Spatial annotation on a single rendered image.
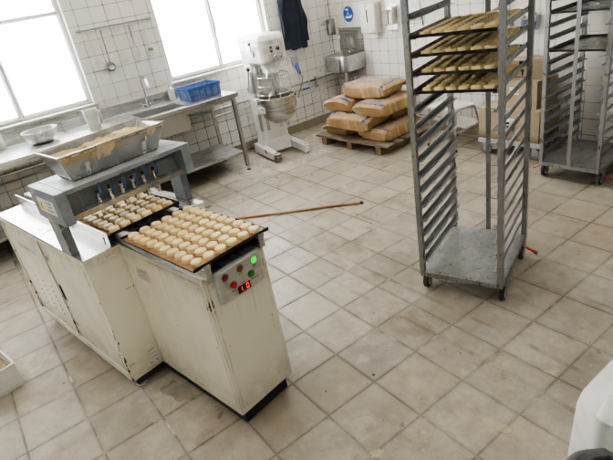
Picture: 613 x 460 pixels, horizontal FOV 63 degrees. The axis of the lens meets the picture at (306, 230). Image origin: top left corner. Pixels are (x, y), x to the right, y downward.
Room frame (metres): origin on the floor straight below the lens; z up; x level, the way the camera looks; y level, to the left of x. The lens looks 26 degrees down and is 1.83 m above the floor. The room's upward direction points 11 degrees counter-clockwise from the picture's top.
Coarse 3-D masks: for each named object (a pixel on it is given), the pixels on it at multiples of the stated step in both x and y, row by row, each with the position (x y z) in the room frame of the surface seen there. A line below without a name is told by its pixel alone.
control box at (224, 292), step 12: (252, 252) 1.88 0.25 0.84; (240, 264) 1.82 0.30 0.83; (252, 264) 1.86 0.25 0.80; (216, 276) 1.74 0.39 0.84; (228, 276) 1.77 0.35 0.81; (240, 276) 1.81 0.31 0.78; (264, 276) 1.89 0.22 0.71; (216, 288) 1.74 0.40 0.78; (228, 288) 1.76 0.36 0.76; (228, 300) 1.75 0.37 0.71
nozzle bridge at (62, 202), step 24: (168, 144) 2.62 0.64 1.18; (120, 168) 2.33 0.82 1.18; (144, 168) 2.49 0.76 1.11; (168, 168) 2.58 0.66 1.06; (192, 168) 2.58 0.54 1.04; (48, 192) 2.16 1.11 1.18; (72, 192) 2.15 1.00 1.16; (120, 192) 2.38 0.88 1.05; (48, 216) 2.24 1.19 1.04; (72, 216) 2.12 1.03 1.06; (72, 240) 2.19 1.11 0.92
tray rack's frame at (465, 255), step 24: (528, 0) 2.76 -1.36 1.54; (528, 24) 2.76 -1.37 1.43; (528, 48) 2.75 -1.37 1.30; (528, 72) 2.75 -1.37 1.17; (528, 96) 2.75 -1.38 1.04; (528, 120) 2.75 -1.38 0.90; (528, 144) 2.74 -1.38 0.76; (528, 168) 2.75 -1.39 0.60; (456, 240) 2.83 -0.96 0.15; (480, 240) 2.78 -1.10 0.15; (432, 264) 2.60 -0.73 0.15; (456, 264) 2.55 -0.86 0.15; (480, 264) 2.51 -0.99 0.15; (504, 264) 2.46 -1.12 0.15
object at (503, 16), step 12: (504, 0) 2.26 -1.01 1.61; (504, 12) 2.26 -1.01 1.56; (504, 24) 2.26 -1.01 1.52; (504, 36) 2.26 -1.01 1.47; (504, 48) 2.26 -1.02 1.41; (504, 60) 2.26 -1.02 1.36; (504, 72) 2.26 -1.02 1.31; (504, 84) 2.26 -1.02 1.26; (504, 96) 2.26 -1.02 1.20; (504, 108) 2.26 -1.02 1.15; (504, 120) 2.26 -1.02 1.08; (504, 132) 2.26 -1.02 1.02; (504, 144) 2.27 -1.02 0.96; (504, 156) 2.27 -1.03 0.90; (504, 168) 2.27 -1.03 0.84; (504, 180) 2.27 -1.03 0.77; (504, 192) 2.28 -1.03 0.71
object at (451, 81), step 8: (512, 64) 2.72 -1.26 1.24; (520, 64) 2.77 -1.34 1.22; (488, 72) 2.63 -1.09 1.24; (440, 80) 2.66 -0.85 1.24; (448, 80) 2.61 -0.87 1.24; (456, 80) 2.58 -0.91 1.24; (464, 80) 2.59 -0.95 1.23; (472, 80) 2.51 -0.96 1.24; (480, 80) 2.48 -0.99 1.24; (488, 80) 2.51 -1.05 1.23; (496, 80) 2.43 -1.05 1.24; (424, 88) 2.55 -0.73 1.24; (432, 88) 2.57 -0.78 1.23; (440, 88) 2.49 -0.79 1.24; (448, 88) 2.46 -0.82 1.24; (456, 88) 2.49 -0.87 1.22; (464, 88) 2.41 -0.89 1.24; (472, 88) 2.39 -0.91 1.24; (480, 88) 2.38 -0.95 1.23; (488, 88) 2.34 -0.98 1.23; (496, 88) 2.36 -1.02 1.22
